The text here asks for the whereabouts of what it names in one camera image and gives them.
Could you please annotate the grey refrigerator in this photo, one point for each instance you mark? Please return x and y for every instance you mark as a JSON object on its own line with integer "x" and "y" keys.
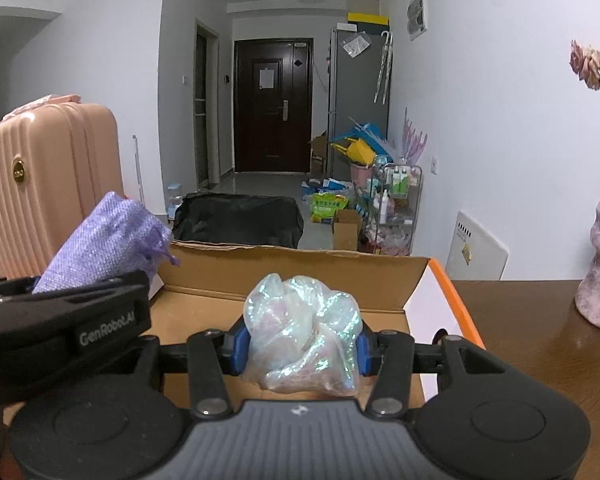
{"x": 355, "y": 105}

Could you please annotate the red cardboard box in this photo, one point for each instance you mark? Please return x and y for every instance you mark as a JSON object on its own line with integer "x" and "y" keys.
{"x": 300, "y": 280}

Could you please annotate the blue and yellow bags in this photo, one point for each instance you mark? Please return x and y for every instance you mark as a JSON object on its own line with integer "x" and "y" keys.
{"x": 360, "y": 145}

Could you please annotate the white stick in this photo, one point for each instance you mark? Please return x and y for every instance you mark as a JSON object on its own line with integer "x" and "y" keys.
{"x": 138, "y": 170}

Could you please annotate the white wall heater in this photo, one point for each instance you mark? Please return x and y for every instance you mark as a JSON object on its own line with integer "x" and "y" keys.
{"x": 477, "y": 247}

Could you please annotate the small brown cardboard box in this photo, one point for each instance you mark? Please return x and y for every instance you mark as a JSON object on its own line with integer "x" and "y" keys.
{"x": 346, "y": 230}

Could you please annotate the clear plastic bag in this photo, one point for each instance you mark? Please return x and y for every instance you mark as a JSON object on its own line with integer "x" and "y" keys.
{"x": 356, "y": 46}

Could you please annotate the pink ribbed suitcase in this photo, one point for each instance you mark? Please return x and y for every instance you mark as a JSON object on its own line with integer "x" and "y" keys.
{"x": 45, "y": 180}

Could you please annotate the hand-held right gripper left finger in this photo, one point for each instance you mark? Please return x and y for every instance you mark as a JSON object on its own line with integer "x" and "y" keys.
{"x": 236, "y": 350}

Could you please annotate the green yellow packet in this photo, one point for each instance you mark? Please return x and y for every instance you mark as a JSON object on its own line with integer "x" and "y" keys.
{"x": 330, "y": 207}

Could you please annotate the yellow box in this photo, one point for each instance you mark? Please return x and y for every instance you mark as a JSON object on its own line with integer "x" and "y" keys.
{"x": 370, "y": 21}

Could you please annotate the dark brown door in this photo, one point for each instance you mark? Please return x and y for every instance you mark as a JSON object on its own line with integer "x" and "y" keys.
{"x": 272, "y": 105}

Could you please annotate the white wall outlet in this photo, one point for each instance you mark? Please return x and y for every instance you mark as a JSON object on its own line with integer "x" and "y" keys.
{"x": 435, "y": 166}

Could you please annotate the white wall panel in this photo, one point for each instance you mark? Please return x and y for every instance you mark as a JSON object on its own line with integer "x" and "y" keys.
{"x": 417, "y": 12}

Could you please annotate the iridescent plastic bag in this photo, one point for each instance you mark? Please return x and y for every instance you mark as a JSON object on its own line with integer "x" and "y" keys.
{"x": 300, "y": 330}

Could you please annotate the black duffel bag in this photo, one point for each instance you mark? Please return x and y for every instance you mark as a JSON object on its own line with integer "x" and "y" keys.
{"x": 237, "y": 220}

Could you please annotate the pink bucket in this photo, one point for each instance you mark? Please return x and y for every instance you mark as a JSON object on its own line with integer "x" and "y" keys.
{"x": 361, "y": 175}

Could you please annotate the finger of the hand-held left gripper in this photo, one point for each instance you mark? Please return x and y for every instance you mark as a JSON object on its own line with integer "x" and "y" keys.
{"x": 105, "y": 286}

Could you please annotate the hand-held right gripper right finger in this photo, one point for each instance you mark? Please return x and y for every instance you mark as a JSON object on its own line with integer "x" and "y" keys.
{"x": 361, "y": 355}

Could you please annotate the dried pink rose bouquet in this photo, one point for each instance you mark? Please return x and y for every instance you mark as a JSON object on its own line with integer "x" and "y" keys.
{"x": 587, "y": 65}

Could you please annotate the small white box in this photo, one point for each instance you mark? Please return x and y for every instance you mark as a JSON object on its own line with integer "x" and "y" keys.
{"x": 346, "y": 26}

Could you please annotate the purple wall decoration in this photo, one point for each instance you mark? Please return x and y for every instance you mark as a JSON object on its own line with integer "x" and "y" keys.
{"x": 414, "y": 137}

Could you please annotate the purple fabric pouch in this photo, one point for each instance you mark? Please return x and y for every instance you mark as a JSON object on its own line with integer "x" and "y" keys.
{"x": 105, "y": 240}

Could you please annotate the hanging clear umbrellas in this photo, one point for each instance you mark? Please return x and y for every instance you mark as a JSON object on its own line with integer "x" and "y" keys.
{"x": 384, "y": 67}

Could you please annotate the open brown cardboard box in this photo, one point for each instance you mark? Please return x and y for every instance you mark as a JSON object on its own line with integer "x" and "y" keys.
{"x": 320, "y": 155}

